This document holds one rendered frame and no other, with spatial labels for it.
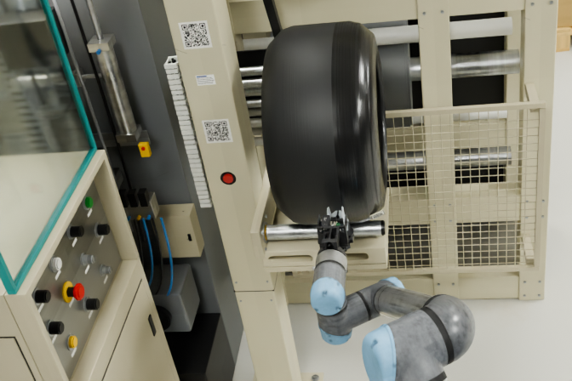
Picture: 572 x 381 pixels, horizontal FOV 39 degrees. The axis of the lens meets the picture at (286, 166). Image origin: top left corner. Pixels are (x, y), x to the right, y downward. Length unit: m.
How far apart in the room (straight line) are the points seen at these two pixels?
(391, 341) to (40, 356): 0.81
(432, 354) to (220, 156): 0.98
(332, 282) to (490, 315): 1.55
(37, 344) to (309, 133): 0.79
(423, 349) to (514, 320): 1.78
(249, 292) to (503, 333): 1.10
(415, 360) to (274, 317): 1.18
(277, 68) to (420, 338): 0.84
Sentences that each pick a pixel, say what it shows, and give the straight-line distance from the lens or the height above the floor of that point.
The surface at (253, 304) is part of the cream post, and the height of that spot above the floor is 0.56.
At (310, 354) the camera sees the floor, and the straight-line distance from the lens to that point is 3.18.
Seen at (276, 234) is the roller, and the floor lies 0.91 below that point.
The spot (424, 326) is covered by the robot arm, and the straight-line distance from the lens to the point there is 1.52.
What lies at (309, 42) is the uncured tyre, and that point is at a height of 1.44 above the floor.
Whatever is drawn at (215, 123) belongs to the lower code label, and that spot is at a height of 1.24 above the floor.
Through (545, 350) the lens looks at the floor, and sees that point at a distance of 3.17.
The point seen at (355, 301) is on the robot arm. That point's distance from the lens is 1.90.
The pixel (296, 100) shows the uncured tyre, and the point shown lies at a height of 1.36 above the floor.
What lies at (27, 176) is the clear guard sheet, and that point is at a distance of 1.83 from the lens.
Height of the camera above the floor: 2.32
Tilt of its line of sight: 34 degrees down
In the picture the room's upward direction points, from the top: 10 degrees counter-clockwise
